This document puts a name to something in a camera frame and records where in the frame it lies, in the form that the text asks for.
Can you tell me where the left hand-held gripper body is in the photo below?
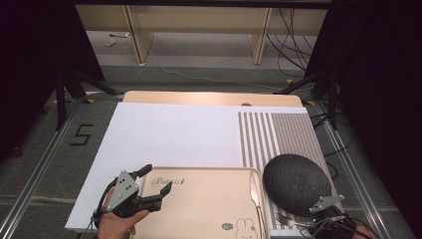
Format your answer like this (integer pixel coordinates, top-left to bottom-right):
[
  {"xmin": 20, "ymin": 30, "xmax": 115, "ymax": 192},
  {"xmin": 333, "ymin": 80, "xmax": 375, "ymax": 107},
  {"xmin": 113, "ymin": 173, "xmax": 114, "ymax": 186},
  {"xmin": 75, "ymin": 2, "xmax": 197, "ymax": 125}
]
[{"xmin": 105, "ymin": 169, "xmax": 163, "ymax": 219}]

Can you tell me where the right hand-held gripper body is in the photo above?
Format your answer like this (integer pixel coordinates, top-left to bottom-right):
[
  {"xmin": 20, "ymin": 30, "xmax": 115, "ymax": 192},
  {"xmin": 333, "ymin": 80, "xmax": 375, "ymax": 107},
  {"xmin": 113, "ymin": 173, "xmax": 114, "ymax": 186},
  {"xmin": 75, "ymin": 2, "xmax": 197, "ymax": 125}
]
[{"xmin": 309, "ymin": 194, "xmax": 358, "ymax": 239}]

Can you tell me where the dark grey round plate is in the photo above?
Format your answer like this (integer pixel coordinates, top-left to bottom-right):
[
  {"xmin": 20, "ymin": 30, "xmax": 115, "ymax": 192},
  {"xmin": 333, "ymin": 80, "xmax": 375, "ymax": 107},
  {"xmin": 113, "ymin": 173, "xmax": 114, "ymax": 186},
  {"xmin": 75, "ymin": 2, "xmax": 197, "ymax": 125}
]
[{"xmin": 262, "ymin": 152, "xmax": 333, "ymax": 218}]

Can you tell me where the beige tray with rabbit print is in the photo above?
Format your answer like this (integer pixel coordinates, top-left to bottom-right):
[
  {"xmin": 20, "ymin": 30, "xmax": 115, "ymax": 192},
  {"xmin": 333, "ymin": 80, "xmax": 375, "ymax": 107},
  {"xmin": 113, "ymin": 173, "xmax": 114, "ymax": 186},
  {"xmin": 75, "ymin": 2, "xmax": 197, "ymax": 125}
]
[{"xmin": 130, "ymin": 166, "xmax": 272, "ymax": 239}]

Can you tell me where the silver table knife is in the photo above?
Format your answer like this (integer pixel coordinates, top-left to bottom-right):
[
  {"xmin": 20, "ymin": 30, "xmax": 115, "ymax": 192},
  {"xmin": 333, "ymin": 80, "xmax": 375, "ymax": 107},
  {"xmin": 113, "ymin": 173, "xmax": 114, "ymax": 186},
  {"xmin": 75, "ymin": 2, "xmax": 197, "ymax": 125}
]
[{"xmin": 249, "ymin": 169, "xmax": 268, "ymax": 237}]

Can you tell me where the person's left hand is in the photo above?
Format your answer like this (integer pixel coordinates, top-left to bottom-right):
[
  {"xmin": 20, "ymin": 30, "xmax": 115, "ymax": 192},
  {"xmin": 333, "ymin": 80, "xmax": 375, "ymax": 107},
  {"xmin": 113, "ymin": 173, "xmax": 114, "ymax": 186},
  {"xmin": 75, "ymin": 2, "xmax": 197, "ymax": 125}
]
[{"xmin": 97, "ymin": 187, "xmax": 150, "ymax": 239}]

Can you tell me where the person's right hand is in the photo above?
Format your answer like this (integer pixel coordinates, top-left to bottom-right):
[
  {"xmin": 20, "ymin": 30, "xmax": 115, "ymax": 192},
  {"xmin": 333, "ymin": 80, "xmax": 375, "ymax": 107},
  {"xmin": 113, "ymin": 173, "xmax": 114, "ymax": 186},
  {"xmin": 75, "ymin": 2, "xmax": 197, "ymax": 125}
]
[{"xmin": 353, "ymin": 224, "xmax": 377, "ymax": 239}]

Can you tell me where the white striped placemat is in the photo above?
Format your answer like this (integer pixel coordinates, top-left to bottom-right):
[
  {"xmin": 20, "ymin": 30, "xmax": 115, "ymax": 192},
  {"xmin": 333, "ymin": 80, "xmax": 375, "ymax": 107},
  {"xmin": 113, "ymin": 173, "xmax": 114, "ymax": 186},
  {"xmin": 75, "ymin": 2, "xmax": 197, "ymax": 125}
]
[{"xmin": 64, "ymin": 102, "xmax": 354, "ymax": 239}]

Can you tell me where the black metal stand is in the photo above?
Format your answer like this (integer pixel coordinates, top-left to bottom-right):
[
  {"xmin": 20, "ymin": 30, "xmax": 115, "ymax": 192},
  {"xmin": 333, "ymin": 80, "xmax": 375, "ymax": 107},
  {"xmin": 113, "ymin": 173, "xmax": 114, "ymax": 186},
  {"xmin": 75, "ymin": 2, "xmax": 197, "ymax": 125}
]
[
  {"xmin": 53, "ymin": 66, "xmax": 125, "ymax": 131},
  {"xmin": 272, "ymin": 66, "xmax": 340, "ymax": 131}
]

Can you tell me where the dark curtain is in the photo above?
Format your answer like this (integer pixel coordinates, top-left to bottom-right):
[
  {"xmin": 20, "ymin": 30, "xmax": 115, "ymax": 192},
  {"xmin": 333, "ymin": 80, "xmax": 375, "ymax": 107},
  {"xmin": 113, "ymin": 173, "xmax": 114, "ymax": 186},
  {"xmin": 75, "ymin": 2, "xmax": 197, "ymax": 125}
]
[
  {"xmin": 304, "ymin": 0, "xmax": 422, "ymax": 239},
  {"xmin": 0, "ymin": 0, "xmax": 106, "ymax": 162}
]

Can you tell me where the light wooden shelf unit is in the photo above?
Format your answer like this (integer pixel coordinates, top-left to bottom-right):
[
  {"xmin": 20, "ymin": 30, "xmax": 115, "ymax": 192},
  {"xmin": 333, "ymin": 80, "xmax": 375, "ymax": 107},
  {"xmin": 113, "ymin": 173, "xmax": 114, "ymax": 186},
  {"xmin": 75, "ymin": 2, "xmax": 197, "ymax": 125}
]
[{"xmin": 74, "ymin": 3, "xmax": 329, "ymax": 66}]

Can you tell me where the right hand-held gripper cable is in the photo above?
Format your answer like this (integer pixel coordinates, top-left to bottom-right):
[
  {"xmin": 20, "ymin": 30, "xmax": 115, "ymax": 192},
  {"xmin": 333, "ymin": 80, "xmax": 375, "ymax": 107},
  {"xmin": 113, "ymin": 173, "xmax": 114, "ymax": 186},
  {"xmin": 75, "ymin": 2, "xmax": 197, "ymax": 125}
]
[{"xmin": 299, "ymin": 214, "xmax": 380, "ymax": 239}]

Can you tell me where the hand-held gripper cable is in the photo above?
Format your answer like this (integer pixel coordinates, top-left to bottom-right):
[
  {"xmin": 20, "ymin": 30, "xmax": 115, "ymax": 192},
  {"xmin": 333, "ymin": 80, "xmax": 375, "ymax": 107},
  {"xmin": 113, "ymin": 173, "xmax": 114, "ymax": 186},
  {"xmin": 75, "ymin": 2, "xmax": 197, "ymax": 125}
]
[
  {"xmin": 299, "ymin": 214, "xmax": 380, "ymax": 239},
  {"xmin": 77, "ymin": 177, "xmax": 118, "ymax": 239}
]

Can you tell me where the left hand-held gripper cable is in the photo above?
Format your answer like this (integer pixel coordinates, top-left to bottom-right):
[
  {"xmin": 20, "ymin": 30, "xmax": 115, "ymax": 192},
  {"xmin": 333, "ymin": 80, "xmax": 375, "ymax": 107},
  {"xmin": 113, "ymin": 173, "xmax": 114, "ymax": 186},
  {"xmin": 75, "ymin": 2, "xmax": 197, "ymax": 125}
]
[{"xmin": 77, "ymin": 177, "xmax": 118, "ymax": 239}]

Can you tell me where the metal floor rail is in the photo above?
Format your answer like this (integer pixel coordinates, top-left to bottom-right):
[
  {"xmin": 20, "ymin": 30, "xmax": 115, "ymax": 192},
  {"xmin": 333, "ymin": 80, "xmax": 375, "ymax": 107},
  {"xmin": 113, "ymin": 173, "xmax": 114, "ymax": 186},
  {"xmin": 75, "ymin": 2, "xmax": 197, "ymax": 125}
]
[
  {"xmin": 0, "ymin": 99, "xmax": 85, "ymax": 239},
  {"xmin": 314, "ymin": 100, "xmax": 393, "ymax": 239}
]

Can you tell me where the black cable beside table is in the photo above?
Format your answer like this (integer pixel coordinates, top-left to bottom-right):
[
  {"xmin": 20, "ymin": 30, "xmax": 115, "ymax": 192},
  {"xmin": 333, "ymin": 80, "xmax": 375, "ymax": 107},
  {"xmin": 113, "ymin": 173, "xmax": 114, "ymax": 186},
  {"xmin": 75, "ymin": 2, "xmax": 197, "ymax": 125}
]
[{"xmin": 310, "ymin": 112, "xmax": 353, "ymax": 181}]

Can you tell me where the white floor cable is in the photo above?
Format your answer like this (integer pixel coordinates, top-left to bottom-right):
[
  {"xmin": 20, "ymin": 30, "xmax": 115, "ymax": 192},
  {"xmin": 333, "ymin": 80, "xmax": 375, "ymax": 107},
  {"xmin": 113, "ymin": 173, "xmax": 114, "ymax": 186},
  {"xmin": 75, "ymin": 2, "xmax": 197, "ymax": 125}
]
[{"xmin": 124, "ymin": 41, "xmax": 291, "ymax": 93}]

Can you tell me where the bundle of black cables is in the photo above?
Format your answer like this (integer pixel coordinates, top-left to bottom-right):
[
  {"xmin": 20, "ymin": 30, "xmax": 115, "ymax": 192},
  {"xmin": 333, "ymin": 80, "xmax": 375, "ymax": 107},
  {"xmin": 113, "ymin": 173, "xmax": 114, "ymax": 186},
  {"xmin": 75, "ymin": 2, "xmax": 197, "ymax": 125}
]
[{"xmin": 266, "ymin": 8, "xmax": 317, "ymax": 80}]

